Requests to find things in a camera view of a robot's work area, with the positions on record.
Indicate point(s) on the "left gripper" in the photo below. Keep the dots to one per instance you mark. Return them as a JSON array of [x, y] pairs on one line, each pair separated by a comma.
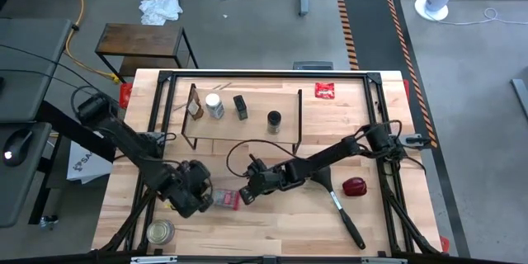
[[189, 194]]

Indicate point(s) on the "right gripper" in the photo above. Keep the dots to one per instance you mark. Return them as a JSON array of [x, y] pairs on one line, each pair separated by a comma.
[[264, 179]]

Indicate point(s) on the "red-lid spice jar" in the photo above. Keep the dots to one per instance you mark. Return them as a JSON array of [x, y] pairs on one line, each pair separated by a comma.
[[226, 199]]

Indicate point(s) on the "wooden shelf black metal legs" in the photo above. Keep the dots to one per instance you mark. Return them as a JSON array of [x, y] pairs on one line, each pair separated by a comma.
[[231, 130]]

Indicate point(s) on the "black-lid glass spice jar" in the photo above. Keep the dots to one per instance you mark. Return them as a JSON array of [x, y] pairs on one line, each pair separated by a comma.
[[274, 116]]

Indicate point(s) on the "dark rectangular spice tin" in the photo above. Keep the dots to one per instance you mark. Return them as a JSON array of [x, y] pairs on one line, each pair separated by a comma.
[[240, 105]]

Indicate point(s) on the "white-lid spice jar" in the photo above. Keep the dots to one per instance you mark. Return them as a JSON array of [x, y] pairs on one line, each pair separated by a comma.
[[213, 100]]

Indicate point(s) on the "black ladle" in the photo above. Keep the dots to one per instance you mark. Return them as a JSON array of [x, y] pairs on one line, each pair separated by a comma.
[[352, 229]]

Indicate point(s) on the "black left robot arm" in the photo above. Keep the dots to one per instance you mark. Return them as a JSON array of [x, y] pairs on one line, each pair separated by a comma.
[[123, 140]]

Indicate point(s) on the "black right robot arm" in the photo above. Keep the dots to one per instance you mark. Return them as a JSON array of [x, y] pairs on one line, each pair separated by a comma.
[[326, 158]]

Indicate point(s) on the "dark red bell pepper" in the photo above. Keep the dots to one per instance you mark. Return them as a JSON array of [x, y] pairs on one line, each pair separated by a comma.
[[354, 186]]

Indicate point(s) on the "red sauce packet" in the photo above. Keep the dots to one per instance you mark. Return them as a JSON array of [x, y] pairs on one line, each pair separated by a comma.
[[324, 90]]

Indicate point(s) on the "white printed paper bag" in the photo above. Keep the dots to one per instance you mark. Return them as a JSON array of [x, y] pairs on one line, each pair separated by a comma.
[[84, 165]]

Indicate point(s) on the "red clamp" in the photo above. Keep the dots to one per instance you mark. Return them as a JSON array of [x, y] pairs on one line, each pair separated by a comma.
[[444, 244], [125, 95], [406, 88]]

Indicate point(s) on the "grey control box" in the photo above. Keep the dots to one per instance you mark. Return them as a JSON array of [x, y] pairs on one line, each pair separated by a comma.
[[312, 65]]

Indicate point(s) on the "black desk base bar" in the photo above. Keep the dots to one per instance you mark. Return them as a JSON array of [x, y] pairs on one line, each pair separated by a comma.
[[66, 125]]

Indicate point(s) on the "silver caster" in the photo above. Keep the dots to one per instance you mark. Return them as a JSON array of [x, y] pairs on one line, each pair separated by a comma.
[[48, 222]]

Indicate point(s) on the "brown wooden side table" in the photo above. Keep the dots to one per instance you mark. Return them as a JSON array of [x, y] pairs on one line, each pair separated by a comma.
[[136, 39]]

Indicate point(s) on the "narrow grey desk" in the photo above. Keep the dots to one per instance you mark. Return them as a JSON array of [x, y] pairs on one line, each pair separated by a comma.
[[16, 206]]

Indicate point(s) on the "black computer mouse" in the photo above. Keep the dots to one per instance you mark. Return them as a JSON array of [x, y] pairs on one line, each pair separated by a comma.
[[16, 146]]

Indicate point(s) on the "black mat orange striped edges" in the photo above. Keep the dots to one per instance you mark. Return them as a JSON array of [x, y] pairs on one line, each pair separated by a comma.
[[371, 33]]

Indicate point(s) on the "crumpled white cloth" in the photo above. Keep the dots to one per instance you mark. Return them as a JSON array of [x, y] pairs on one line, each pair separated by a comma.
[[160, 10]]

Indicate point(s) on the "large grey desk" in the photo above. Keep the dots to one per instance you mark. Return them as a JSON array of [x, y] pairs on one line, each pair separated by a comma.
[[29, 86]]

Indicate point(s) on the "grey metal bar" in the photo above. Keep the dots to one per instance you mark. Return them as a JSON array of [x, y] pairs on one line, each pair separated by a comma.
[[520, 95]]

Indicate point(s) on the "silver bracket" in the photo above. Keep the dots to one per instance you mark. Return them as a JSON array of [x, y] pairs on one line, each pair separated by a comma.
[[383, 260], [153, 260]]

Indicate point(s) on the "black aluminium rig frame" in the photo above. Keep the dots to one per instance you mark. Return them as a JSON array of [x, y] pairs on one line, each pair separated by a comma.
[[268, 74]]

